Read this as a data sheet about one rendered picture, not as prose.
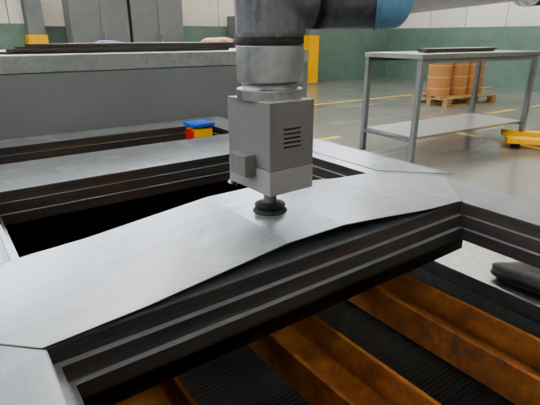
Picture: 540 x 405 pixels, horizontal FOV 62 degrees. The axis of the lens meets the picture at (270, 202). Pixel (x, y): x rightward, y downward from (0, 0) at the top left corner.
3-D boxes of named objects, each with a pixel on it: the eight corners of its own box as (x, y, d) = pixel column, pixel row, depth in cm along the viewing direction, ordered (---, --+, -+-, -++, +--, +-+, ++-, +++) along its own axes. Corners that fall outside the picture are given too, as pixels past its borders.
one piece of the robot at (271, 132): (201, 63, 51) (208, 201, 56) (246, 68, 44) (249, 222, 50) (270, 61, 56) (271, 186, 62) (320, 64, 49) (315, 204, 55)
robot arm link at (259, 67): (262, 46, 45) (219, 45, 51) (262, 93, 46) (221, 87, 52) (317, 45, 49) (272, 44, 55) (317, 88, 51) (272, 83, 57)
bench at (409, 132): (411, 164, 411) (423, 50, 377) (357, 149, 467) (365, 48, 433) (523, 141, 500) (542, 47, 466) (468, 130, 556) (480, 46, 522)
